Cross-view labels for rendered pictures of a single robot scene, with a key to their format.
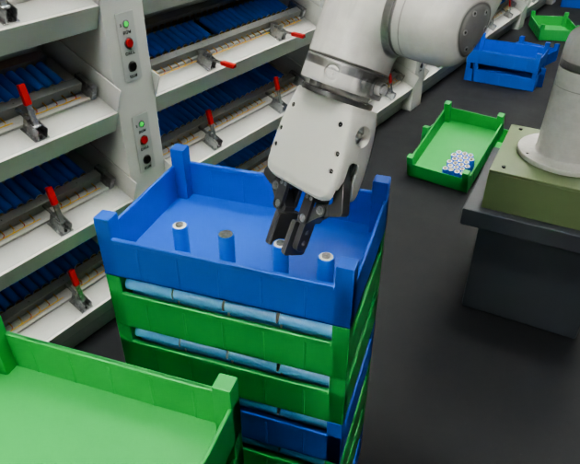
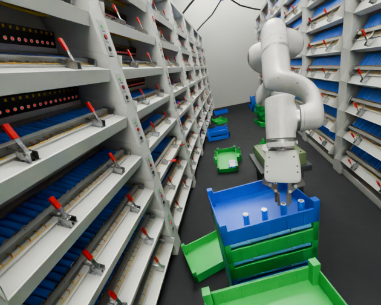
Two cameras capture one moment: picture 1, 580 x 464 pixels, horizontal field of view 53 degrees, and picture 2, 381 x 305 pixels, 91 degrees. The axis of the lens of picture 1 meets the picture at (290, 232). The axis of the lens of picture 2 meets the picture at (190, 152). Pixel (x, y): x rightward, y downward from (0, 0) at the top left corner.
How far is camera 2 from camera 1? 0.42 m
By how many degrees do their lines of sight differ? 21
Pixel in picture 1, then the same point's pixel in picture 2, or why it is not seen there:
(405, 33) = (308, 123)
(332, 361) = (313, 235)
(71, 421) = not seen: outside the picture
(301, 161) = (283, 173)
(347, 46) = (288, 133)
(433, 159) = (222, 166)
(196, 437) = (307, 290)
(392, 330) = not seen: hidden behind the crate
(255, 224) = (247, 203)
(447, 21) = (322, 115)
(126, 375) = (268, 281)
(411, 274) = not seen: hidden behind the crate
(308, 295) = (305, 216)
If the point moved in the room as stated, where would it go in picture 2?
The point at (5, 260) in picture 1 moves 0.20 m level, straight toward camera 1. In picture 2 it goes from (139, 266) to (176, 288)
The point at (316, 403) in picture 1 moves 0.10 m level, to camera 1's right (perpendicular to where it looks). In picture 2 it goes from (308, 254) to (328, 239)
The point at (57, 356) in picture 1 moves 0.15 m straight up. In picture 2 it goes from (236, 290) to (227, 249)
